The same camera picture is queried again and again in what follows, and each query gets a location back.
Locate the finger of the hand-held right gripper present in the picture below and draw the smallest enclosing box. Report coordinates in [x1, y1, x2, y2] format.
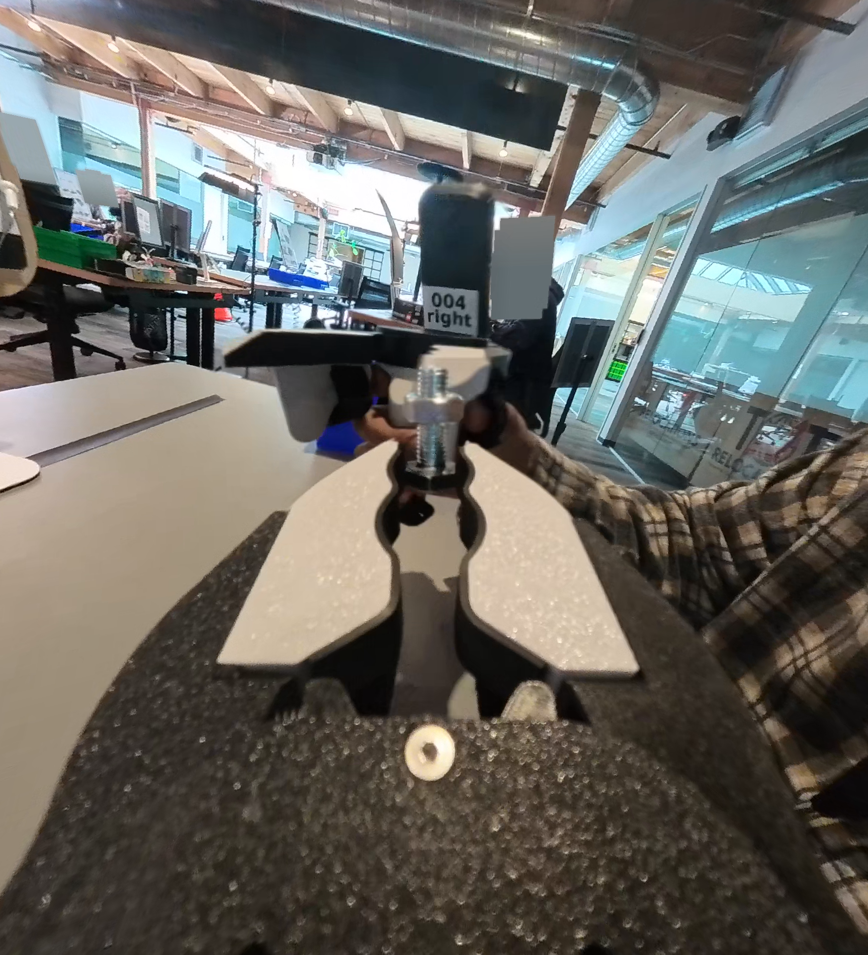
[220, 330, 384, 443]
[374, 345, 515, 400]

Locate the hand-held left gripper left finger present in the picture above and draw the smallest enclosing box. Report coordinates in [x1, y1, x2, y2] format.
[216, 444, 405, 674]

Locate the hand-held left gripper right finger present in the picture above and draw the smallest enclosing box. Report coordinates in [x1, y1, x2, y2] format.
[458, 446, 641, 721]

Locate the silver hex bolt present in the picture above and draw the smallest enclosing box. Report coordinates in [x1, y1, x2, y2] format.
[403, 368, 461, 491]

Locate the blue plastic bin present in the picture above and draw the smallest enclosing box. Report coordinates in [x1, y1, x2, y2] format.
[318, 420, 366, 456]

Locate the person's right forearm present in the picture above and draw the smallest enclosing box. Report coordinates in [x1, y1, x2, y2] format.
[531, 418, 868, 635]

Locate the person's right hand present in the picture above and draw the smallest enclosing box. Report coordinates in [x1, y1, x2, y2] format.
[359, 403, 554, 486]

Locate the wooden office desk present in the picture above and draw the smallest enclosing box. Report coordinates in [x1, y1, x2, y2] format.
[348, 307, 424, 331]
[31, 257, 252, 382]
[244, 276, 346, 329]

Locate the black tripod stand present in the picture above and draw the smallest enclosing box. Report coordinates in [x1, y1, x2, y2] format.
[244, 179, 271, 333]

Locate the black mesh wastebasket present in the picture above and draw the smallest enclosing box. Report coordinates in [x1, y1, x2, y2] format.
[130, 308, 170, 352]

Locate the black office chair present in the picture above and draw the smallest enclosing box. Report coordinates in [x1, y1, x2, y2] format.
[0, 287, 128, 370]

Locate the printed cardboard box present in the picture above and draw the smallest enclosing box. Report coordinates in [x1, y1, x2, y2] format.
[691, 410, 808, 486]

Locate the green plastic crate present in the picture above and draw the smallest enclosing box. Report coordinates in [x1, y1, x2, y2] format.
[33, 226, 118, 270]

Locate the wooden post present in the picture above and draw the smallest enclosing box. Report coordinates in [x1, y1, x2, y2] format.
[542, 90, 603, 217]

